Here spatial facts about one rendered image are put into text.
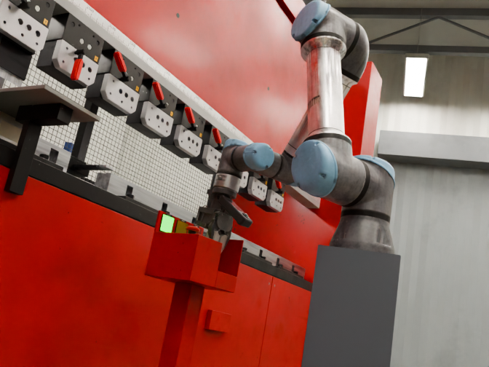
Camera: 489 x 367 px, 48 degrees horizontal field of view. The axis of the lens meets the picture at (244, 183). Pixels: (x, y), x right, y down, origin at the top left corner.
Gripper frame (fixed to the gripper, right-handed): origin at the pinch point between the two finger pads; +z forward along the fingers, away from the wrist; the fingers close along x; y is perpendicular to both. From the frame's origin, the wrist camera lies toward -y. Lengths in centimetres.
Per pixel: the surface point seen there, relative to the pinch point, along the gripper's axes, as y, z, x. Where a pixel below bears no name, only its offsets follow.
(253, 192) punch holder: 50, -40, -78
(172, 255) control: 1.2, 2.5, 15.1
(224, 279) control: -6.4, 4.9, 0.9
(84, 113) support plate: 12, -24, 47
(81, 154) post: 122, -40, -35
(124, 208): 26.6, -8.3, 13.5
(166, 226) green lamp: 9.8, -5.3, 11.6
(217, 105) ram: 48, -65, -37
